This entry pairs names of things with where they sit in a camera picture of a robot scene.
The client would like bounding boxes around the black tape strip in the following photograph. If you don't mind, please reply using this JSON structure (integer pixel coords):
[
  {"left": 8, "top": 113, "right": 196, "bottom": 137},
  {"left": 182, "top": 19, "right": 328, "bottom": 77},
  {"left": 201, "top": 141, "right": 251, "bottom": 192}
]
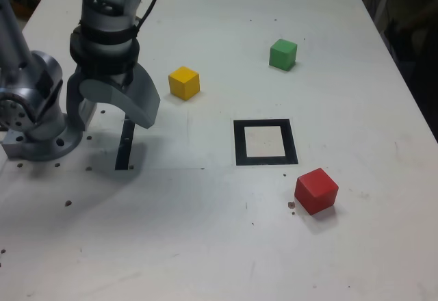
[{"left": 114, "top": 118, "right": 138, "bottom": 171}]

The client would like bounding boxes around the black tape square outline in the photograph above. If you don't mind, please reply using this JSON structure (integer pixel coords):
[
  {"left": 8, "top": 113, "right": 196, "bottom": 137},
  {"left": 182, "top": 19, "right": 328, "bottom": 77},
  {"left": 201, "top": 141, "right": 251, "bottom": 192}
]
[{"left": 233, "top": 118, "right": 299, "bottom": 166}]

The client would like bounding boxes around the red cube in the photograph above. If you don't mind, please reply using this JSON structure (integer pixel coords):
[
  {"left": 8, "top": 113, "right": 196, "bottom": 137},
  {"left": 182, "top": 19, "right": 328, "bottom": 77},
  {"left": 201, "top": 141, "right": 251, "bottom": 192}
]
[{"left": 294, "top": 168, "right": 339, "bottom": 217}]

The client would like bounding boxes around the yellow cube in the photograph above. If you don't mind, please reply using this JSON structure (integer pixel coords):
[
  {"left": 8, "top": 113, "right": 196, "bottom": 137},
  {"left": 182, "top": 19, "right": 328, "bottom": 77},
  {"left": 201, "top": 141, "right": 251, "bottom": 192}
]
[{"left": 168, "top": 66, "right": 201, "bottom": 102}]

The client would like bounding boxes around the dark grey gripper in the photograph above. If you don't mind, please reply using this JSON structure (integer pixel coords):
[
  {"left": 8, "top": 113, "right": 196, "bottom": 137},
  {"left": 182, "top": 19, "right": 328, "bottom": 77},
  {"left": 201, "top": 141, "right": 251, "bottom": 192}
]
[{"left": 66, "top": 62, "right": 162, "bottom": 133}]

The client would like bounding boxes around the green cube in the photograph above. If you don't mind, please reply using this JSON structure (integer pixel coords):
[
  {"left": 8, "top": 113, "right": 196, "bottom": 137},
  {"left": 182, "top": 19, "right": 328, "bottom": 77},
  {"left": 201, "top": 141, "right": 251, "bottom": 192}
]
[{"left": 268, "top": 38, "right": 298, "bottom": 73}]

